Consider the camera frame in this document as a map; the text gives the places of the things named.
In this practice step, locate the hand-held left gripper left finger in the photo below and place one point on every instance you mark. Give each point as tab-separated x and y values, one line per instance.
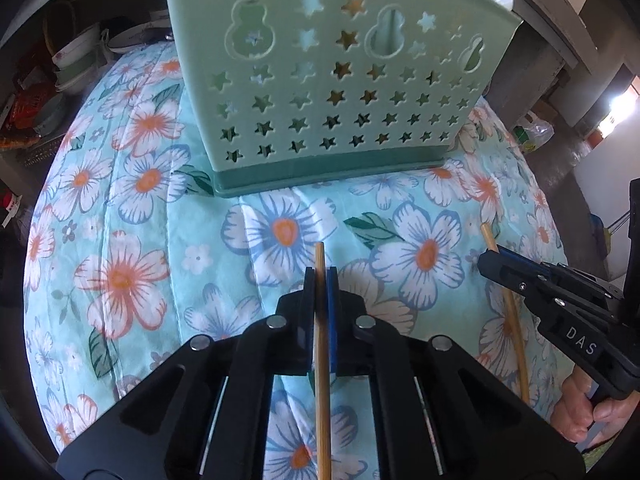
309	310

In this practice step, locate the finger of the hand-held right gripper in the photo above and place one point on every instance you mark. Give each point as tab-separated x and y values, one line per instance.
530	266
510	275

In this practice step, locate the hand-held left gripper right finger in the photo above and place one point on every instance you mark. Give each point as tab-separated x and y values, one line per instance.
332	320

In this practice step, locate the light bamboo chopstick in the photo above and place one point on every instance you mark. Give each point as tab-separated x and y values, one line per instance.
521	360
320	260

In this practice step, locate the green star-cutout utensil holder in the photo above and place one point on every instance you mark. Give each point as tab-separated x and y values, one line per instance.
200	20

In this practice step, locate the person's right hand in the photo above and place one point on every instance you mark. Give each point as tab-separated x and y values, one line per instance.
575	410

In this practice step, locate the blue plastic container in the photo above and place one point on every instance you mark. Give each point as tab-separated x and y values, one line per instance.
597	230

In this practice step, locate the green yellow plastic bag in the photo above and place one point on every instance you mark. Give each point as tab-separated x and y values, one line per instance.
537	132

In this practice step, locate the floral turquoise blanket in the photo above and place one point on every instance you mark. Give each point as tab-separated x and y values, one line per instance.
125	280

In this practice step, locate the grey concrete counter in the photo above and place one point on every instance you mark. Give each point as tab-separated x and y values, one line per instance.
560	75

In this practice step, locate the white and red plastic fitting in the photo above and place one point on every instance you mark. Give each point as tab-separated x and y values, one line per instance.
10	205

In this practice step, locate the white plate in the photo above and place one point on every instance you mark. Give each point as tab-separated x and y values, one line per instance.
130	37

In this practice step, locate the red plastic bag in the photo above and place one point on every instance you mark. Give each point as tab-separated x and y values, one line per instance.
30	107

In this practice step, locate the stack of ceramic bowls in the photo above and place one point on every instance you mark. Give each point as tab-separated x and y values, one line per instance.
75	55

